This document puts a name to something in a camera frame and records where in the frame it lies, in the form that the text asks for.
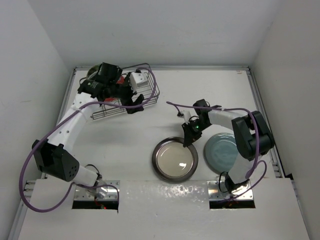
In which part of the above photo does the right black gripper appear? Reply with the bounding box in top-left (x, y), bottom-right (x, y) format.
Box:
top-left (182, 119), bottom-right (211, 147)

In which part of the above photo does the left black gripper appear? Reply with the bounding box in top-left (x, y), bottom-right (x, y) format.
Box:
top-left (108, 73), bottom-right (143, 113)

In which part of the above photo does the red and teal floral plate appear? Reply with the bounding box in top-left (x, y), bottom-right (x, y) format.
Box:
top-left (104, 76), bottom-right (125, 102)

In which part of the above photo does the brown rimmed cream plate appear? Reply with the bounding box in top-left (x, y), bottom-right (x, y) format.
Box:
top-left (151, 136), bottom-right (199, 184)

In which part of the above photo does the light blue ceramic plate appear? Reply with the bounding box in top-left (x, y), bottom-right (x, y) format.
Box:
top-left (203, 132), bottom-right (238, 174)

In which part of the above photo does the mint green flower plate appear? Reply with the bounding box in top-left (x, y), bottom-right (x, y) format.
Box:
top-left (86, 64), bottom-right (100, 79)

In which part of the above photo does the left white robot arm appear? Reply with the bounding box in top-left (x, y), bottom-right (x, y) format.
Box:
top-left (32, 62), bottom-right (148, 187)

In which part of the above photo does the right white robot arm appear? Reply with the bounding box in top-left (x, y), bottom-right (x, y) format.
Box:
top-left (182, 99), bottom-right (275, 193)

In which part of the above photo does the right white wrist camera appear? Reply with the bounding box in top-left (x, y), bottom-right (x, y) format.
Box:
top-left (177, 110), bottom-right (192, 124)

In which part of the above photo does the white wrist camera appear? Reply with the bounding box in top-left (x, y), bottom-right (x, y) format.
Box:
top-left (129, 72), bottom-right (148, 92)
top-left (177, 110), bottom-right (192, 124)

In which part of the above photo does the wire dish rack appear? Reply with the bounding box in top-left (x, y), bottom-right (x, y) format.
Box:
top-left (77, 62), bottom-right (160, 120)

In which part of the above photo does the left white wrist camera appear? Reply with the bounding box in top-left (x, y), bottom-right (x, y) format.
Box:
top-left (129, 72), bottom-right (148, 92)

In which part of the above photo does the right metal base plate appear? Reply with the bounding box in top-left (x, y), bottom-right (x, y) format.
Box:
top-left (206, 180), bottom-right (254, 202)

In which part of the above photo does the metal base plate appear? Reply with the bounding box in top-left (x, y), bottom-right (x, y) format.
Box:
top-left (206, 180), bottom-right (254, 202)
top-left (73, 180), bottom-right (120, 201)

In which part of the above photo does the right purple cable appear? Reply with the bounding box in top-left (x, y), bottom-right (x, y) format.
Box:
top-left (166, 100), bottom-right (268, 201)

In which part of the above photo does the purple cable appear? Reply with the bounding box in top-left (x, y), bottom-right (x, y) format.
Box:
top-left (166, 100), bottom-right (268, 201)
top-left (18, 66), bottom-right (155, 213)

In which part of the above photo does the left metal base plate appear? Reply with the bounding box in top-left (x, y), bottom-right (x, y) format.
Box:
top-left (73, 180), bottom-right (120, 201)

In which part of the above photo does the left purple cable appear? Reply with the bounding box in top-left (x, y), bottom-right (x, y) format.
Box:
top-left (18, 66), bottom-right (155, 213)

